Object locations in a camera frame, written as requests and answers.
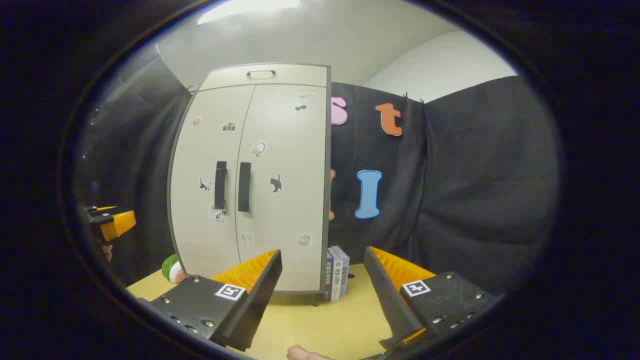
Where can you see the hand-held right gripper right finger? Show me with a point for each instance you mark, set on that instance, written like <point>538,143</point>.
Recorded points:
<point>387,300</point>

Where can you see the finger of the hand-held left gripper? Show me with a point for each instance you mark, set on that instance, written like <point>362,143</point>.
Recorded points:
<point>120,225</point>
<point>100,210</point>

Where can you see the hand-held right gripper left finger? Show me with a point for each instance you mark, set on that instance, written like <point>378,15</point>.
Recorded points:
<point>260,300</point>

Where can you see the shoe cabinet door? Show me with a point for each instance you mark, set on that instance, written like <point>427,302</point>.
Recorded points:
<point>200,225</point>
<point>285,150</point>

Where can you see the beige double-door shoe cabinet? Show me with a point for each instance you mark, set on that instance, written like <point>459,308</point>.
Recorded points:
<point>328,200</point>

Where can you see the dark-spined book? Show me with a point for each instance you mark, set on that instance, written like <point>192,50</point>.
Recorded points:
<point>329,277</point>

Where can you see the green striped toy ball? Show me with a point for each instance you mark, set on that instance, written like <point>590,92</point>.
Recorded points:
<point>171,267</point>

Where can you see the black backdrop cloth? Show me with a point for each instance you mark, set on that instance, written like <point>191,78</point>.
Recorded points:
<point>475,175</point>

